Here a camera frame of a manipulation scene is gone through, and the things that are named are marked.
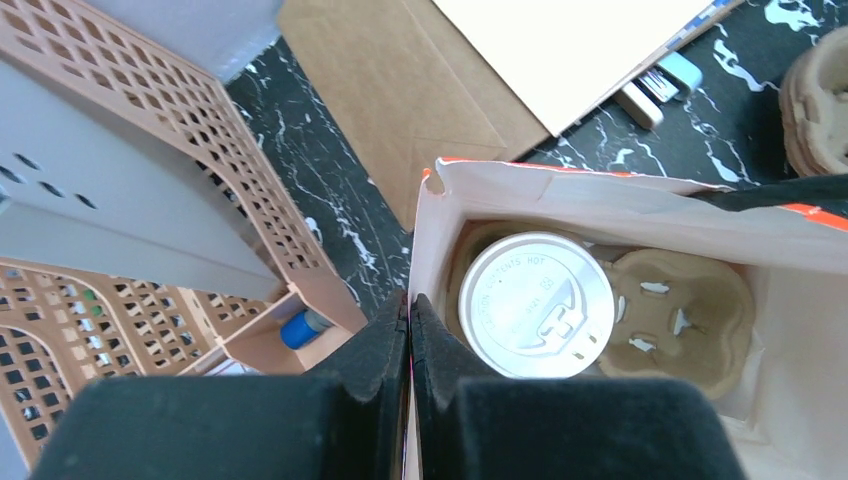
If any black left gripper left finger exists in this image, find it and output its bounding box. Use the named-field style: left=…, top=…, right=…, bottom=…
left=32, top=291, right=409, bottom=479

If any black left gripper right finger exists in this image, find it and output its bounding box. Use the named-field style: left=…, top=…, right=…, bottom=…
left=409, top=295, right=744, bottom=479

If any white plastic cup lid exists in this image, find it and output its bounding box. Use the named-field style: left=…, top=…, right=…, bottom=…
left=457, top=231, right=616, bottom=379

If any single brown pulp cup carrier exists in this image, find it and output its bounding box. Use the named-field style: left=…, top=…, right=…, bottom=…
left=443, top=220, right=755, bottom=399

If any orange paper bag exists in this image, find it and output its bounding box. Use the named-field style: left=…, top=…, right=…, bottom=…
left=408, top=159, right=847, bottom=479

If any pink desk organizer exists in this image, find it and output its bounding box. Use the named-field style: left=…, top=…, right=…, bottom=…
left=1, top=1, right=366, bottom=477

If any brown kraft paper bag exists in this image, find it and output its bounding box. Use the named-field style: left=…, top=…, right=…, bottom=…
left=277, top=0, right=548, bottom=231

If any cream paper bag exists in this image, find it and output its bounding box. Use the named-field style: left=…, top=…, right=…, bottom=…
left=436, top=0, right=725, bottom=135

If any small stapler and eraser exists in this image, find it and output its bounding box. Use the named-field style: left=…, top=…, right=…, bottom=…
left=613, top=52, right=703, bottom=130

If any blue checkered paper bag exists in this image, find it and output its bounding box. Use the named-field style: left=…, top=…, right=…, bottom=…
left=664, top=0, right=743, bottom=52

